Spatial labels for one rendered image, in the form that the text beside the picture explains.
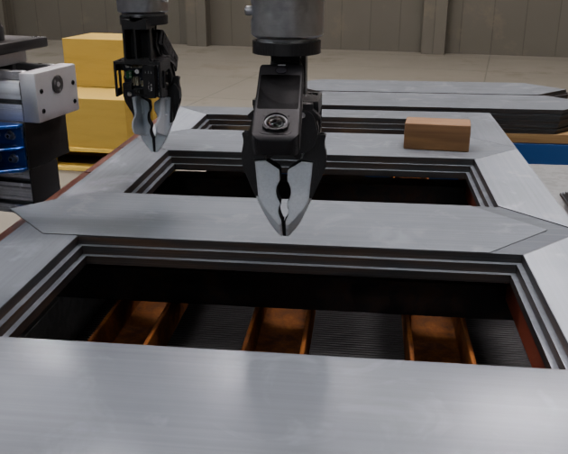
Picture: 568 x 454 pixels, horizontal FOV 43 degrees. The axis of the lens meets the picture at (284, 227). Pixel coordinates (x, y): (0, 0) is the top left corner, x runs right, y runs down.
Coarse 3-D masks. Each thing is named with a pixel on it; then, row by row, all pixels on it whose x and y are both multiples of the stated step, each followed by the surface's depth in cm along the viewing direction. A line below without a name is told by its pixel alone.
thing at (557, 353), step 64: (192, 128) 153; (384, 128) 162; (128, 192) 113; (64, 256) 89; (128, 256) 92; (192, 256) 92; (256, 256) 91; (320, 256) 90; (384, 256) 89; (448, 256) 88; (512, 256) 88; (0, 320) 74
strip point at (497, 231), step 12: (480, 216) 100; (492, 216) 100; (504, 216) 100; (480, 228) 96; (492, 228) 96; (504, 228) 96; (516, 228) 96; (528, 228) 96; (540, 228) 96; (492, 240) 92; (504, 240) 92; (516, 240) 92
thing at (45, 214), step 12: (36, 204) 105; (48, 204) 104; (60, 204) 104; (72, 204) 104; (24, 216) 100; (36, 216) 100; (48, 216) 100; (60, 216) 100; (36, 228) 95; (48, 228) 95
